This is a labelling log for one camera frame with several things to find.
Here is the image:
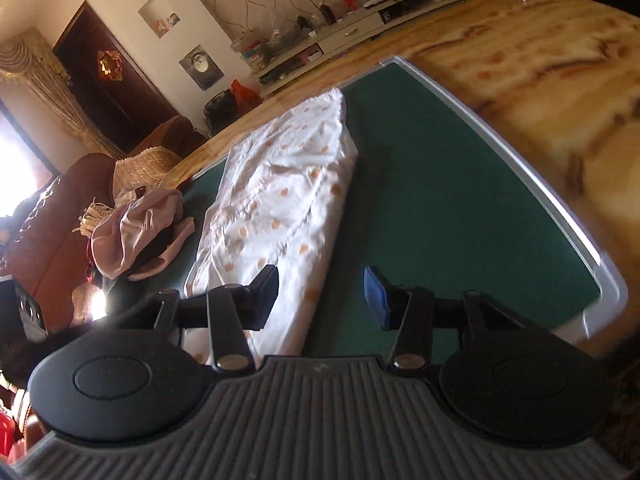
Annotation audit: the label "white polka dot shirt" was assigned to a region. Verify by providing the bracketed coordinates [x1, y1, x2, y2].
[184, 87, 360, 356]

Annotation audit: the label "grey wall picture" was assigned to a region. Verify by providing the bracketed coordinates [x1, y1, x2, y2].
[179, 44, 224, 92]

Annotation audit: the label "black garment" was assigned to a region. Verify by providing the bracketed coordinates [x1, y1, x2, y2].
[102, 217, 196, 311]

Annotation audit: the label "red plastic bag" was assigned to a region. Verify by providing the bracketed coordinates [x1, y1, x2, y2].
[229, 79, 261, 116]

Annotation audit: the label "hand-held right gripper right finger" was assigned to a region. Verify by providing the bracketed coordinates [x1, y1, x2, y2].
[363, 266, 506, 374]

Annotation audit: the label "dark wooden door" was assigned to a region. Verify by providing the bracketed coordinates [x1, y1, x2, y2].
[52, 1, 181, 153]

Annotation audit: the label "black bag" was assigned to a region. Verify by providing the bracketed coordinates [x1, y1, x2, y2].
[202, 89, 241, 136]

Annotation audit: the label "beige curtain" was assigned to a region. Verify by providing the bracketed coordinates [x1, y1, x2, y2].
[0, 27, 126, 158]

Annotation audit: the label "green table mat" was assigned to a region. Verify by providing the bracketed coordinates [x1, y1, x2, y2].
[175, 56, 628, 366]

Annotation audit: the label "cream tasselled knit cloth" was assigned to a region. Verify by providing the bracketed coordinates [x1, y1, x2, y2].
[75, 200, 118, 236]

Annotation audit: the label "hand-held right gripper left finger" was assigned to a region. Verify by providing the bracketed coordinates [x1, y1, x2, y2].
[145, 264, 281, 373]

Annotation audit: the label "pink garment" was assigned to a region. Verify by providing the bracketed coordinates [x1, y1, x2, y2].
[90, 190, 196, 281]

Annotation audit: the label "red door ornament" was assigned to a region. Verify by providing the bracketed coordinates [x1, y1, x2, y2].
[97, 50, 123, 81]

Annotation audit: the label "beige quilted cushion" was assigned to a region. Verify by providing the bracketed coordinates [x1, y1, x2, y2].
[112, 145, 183, 198]

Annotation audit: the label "clear food container stack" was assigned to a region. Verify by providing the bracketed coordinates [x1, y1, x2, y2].
[232, 27, 268, 73]

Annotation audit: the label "wall niche photos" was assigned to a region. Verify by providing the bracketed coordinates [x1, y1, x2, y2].
[137, 0, 182, 40]

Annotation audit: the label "beige television cabinet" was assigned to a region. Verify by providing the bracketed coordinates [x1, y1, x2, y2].
[252, 0, 543, 88]

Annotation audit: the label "brown leather sofa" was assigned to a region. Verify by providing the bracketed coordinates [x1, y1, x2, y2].
[0, 115, 206, 331]

